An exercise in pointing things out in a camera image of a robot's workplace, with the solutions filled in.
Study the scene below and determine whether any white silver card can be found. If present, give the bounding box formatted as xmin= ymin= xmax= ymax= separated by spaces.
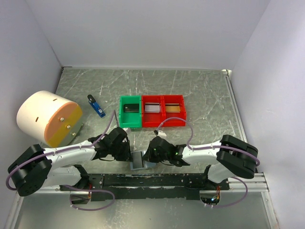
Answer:
xmin=144 ymin=103 xmax=161 ymax=113

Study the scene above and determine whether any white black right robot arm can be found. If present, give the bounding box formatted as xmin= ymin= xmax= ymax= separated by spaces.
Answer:
xmin=142 ymin=135 xmax=260 ymax=190

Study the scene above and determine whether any red right plastic bin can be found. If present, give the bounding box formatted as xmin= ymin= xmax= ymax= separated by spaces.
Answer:
xmin=163 ymin=94 xmax=186 ymax=127

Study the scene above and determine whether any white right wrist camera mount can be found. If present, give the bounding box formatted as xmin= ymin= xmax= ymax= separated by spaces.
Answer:
xmin=155 ymin=130 xmax=167 ymax=139

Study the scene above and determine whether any grey card holder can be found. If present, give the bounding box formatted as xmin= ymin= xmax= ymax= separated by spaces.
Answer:
xmin=130 ymin=151 xmax=156 ymax=170

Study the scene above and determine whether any white drum with orange lid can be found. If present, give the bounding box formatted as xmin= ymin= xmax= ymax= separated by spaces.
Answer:
xmin=16 ymin=91 xmax=83 ymax=148

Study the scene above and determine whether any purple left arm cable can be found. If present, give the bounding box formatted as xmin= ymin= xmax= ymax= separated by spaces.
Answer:
xmin=5 ymin=110 xmax=120 ymax=212

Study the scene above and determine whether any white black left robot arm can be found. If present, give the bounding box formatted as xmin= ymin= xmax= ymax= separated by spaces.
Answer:
xmin=6 ymin=127 xmax=132 ymax=197

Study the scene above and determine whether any blue stapler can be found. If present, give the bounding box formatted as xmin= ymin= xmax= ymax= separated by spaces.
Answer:
xmin=87 ymin=94 xmax=105 ymax=118

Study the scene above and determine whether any dark card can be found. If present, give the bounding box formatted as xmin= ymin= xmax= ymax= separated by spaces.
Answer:
xmin=132 ymin=151 xmax=143 ymax=169

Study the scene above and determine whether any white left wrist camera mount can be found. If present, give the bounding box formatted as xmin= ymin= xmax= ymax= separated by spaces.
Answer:
xmin=123 ymin=127 xmax=132 ymax=134

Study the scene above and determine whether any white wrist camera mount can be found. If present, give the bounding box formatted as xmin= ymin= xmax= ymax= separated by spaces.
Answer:
xmin=155 ymin=130 xmax=167 ymax=139
xmin=123 ymin=127 xmax=132 ymax=134

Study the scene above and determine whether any red middle plastic bin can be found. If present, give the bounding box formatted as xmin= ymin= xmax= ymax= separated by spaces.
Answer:
xmin=141 ymin=95 xmax=165 ymax=128

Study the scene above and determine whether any gold card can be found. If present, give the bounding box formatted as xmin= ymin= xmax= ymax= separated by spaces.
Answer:
xmin=165 ymin=104 xmax=181 ymax=113

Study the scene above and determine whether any green plastic bin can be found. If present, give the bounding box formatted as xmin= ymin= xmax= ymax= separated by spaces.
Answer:
xmin=119 ymin=95 xmax=142 ymax=128

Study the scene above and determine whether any red plastic bin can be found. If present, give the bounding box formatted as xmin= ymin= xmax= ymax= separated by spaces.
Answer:
xmin=163 ymin=94 xmax=186 ymax=127
xmin=141 ymin=95 xmax=165 ymax=128

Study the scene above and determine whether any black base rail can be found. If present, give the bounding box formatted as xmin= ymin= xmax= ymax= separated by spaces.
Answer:
xmin=59 ymin=173 xmax=231 ymax=202

